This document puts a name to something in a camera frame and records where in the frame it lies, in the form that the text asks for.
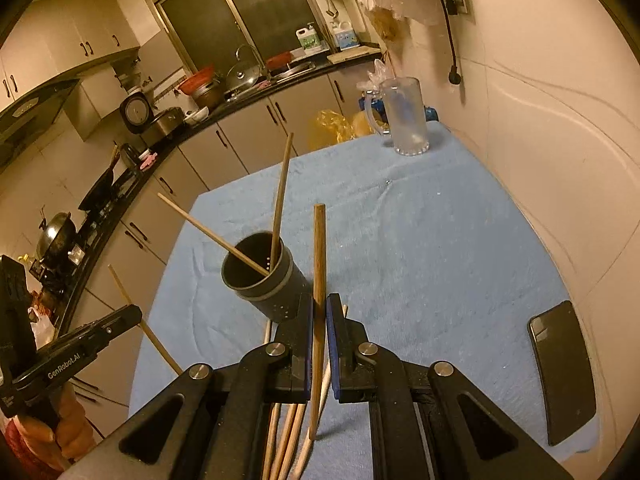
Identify gas stove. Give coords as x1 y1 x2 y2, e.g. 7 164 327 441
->
60 170 141 261

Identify kitchen cabinets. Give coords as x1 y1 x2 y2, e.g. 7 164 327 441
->
55 60 386 441
0 0 141 103

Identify dark grey chopstick holder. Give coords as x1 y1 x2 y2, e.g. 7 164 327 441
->
221 231 311 322

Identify yellow plastic bag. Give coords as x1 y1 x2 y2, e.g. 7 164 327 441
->
306 109 388 153

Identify steel pot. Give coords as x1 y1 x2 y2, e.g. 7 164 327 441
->
36 211 77 261

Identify white jug blue label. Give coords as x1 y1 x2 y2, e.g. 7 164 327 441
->
332 19 357 48

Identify black power cable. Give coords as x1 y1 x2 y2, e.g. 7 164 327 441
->
422 0 463 86

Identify black kitchen countertop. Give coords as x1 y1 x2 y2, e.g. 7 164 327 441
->
50 50 383 331

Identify metal sink faucet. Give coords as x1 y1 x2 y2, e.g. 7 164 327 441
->
235 44 268 78

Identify dark kitchen window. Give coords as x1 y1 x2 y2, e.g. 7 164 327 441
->
137 0 331 66

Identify blue towel tablecloth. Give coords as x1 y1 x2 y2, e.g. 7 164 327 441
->
127 120 601 480

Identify blue object behind table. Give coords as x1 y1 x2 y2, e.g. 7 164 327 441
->
357 97 441 123

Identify glass pot lid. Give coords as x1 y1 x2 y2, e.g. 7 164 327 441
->
226 62 261 92

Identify small clear plastic bag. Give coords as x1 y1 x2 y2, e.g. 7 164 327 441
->
356 58 391 98

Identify red basin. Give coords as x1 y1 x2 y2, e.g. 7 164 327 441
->
178 66 218 96

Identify wooden chopstick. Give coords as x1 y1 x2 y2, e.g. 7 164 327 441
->
262 319 281 480
290 404 308 480
108 265 184 377
307 203 327 442
295 304 348 480
277 404 298 480
270 132 295 263
158 192 271 277

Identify hanging bag of dried food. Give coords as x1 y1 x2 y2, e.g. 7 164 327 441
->
370 7 403 41

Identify metal box appliance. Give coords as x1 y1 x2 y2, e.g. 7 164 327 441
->
142 107 185 145

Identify person's left hand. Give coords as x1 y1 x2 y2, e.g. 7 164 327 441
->
52 385 97 468

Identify wooden cutting board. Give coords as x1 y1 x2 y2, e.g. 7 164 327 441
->
327 46 383 65

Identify range hood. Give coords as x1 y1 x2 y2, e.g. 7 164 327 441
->
0 77 81 166

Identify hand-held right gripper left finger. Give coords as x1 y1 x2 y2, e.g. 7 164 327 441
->
62 294 314 480

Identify black smartphone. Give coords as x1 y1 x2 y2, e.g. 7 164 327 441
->
527 300 598 448

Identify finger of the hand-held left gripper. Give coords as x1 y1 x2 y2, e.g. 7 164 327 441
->
10 304 144 403

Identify upper kitchen cabinets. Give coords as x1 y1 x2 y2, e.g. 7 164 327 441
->
0 0 141 103

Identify lower kitchen cabinets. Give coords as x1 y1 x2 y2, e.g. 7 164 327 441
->
55 60 386 441

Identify white jug green label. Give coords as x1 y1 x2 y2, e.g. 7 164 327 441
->
296 24 323 56

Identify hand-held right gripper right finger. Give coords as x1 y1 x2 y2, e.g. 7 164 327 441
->
327 294 576 480

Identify black wok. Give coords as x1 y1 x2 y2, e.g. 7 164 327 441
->
77 146 133 213

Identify rice cooker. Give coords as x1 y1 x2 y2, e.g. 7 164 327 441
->
119 92 157 136

